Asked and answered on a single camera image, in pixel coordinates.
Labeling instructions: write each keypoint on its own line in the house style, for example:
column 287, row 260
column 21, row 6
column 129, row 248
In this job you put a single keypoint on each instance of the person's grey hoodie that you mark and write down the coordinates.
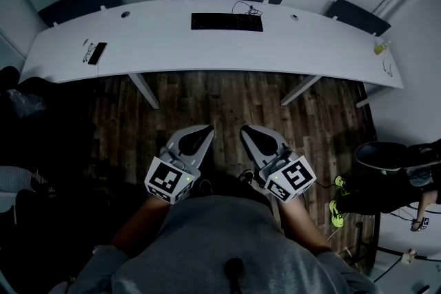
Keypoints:
column 213, row 237

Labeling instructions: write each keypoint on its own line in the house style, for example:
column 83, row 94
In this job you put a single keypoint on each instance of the person's left forearm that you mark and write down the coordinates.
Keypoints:
column 138, row 227

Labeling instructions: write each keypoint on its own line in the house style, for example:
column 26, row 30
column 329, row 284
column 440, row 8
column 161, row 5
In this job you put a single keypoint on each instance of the white desk leg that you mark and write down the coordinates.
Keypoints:
column 299, row 91
column 373, row 98
column 144, row 91

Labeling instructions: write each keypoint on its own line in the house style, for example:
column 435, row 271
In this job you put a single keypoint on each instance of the grey round chair seat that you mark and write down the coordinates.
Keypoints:
column 379, row 153

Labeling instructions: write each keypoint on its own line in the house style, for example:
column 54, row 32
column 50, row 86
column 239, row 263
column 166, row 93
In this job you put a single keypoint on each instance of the yellow liquid bottle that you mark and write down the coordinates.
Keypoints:
column 380, row 49

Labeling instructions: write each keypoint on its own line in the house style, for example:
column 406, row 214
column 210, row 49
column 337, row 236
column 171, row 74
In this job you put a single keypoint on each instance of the black bag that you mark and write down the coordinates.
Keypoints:
column 51, row 141

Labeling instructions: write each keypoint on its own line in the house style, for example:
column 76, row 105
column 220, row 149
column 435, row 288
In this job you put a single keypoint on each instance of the black keyboard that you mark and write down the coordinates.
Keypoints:
column 227, row 22

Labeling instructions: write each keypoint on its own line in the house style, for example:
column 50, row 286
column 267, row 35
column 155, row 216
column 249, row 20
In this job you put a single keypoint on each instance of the dark smartphone with white edge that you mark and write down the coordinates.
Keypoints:
column 97, row 53

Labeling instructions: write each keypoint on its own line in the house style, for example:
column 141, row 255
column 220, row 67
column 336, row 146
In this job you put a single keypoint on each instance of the person's right forearm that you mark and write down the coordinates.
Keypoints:
column 299, row 227

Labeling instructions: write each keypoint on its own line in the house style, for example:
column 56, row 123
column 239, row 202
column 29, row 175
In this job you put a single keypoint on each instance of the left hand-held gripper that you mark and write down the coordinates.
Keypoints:
column 163, row 179

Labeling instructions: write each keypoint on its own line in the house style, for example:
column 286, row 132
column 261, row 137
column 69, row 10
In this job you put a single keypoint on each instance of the black-framed eyeglasses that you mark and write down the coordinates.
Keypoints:
column 389, row 69
column 89, row 52

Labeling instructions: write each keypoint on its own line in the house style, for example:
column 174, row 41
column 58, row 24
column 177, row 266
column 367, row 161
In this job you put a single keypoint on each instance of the person's dark shoe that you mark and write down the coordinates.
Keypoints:
column 246, row 176

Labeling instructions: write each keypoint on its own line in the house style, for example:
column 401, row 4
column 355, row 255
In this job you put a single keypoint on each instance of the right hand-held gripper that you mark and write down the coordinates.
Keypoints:
column 293, row 179

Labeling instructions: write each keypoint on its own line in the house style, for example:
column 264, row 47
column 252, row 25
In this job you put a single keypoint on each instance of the clear plastic bag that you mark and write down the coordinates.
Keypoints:
column 27, row 103

